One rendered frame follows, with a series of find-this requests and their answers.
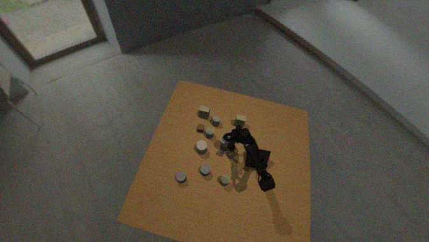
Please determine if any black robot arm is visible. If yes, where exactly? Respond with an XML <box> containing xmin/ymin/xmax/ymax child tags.
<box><xmin>230</xmin><ymin>128</ymin><xmax>276</xmax><ymax>192</ymax></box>

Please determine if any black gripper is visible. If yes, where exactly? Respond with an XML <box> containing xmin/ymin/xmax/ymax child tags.
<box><xmin>224</xmin><ymin>125</ymin><xmax>244</xmax><ymax>152</ymax></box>

